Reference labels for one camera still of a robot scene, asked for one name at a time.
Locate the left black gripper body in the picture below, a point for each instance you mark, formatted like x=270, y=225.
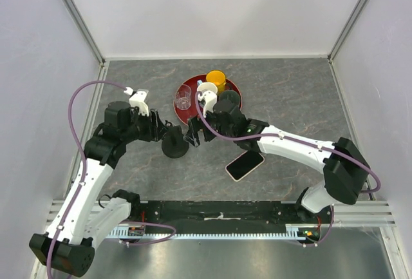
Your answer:
x=141, y=125

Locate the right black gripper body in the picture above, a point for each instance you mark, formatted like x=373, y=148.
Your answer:
x=214, y=121

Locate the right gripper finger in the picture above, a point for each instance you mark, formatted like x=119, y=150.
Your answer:
x=194, y=126
x=193, y=141

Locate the black phone stand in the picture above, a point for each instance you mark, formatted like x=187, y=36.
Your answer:
x=173, y=144

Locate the phone with pink case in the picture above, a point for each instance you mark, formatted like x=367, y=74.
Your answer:
x=243, y=165

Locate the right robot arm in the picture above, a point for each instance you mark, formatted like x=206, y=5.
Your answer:
x=343, y=167

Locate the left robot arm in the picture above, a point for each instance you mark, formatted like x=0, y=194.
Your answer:
x=69, y=243

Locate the red round tray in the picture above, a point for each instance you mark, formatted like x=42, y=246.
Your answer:
x=185, y=115

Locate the clear plastic cup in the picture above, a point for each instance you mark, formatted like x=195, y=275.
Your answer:
x=182, y=98

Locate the dark green glass mug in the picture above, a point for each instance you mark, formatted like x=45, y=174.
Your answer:
x=231, y=96

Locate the yellow mug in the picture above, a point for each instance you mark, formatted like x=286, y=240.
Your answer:
x=218, y=78

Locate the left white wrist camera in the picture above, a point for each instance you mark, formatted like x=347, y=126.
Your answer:
x=137, y=100

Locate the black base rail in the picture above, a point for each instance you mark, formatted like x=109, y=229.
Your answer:
x=228, y=217

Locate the slotted cable duct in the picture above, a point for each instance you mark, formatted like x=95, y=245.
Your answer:
x=125, y=233

